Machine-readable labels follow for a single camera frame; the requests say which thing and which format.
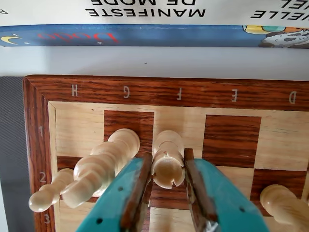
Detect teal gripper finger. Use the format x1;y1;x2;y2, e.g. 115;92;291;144
77;152;154;232
184;148;270;232

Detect light wooden king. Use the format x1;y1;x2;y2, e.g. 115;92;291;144
60;128;141;209

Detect light wooden rook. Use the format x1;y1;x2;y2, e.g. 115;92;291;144
151;130;186;189

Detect light wooden knight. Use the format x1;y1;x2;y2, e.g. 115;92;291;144
260;184;309;228

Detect light wooden pawn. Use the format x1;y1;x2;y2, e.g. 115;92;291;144
28;168;75;213

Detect wooden chessboard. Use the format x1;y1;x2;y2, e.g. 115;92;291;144
23;74;309;232

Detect white Gabrielle Chanel book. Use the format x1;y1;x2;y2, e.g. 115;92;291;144
0;0;309;27

